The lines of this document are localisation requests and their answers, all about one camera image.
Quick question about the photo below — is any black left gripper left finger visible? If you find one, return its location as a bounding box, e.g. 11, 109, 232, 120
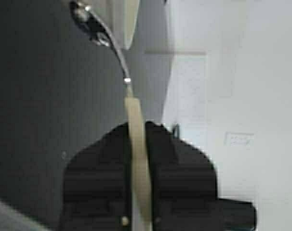
58, 123, 132, 231

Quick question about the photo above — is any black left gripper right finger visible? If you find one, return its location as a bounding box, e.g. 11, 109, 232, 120
146, 121, 257, 231

